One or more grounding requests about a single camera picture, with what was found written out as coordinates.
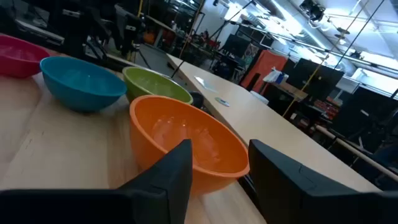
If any white plastic bag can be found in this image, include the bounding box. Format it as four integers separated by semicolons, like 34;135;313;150
262;66;282;84

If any blue plastic bowl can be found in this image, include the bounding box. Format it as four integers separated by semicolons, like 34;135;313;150
39;56;127;113

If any black thin slanted pole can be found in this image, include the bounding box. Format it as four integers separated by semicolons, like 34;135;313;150
333;0;386;68

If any yellow hanging cable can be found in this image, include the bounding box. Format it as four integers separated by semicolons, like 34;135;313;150
282;0;371;118

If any long wooden side table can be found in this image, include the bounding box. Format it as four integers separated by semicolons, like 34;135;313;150
166;53;382;193

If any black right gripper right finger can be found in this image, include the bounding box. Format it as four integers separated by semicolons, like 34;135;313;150
248;139;398;224

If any small black round object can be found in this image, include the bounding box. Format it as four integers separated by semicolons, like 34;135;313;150
188;90;205;110

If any green plastic bowl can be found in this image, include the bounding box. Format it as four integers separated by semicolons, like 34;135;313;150
122;66;194;105

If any black ceiling spotlight cluster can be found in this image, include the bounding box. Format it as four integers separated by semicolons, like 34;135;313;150
299;0;326;23

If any white paper sheet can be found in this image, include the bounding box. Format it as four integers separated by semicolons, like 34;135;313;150
193;75;219;94

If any orange plastic bowl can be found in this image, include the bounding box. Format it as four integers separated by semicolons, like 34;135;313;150
129;95;251;195

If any pink plastic bowl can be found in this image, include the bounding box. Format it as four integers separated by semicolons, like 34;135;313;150
0;34;50;79

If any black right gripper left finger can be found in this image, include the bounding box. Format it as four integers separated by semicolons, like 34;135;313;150
0;139;193;224

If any black monitor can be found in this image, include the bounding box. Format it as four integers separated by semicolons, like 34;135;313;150
293;58;345;101

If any small grey round object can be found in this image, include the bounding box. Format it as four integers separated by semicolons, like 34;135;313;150
214;96;231;108

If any orange hanging cloth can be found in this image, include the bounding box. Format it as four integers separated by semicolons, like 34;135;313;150
240;49;289;93

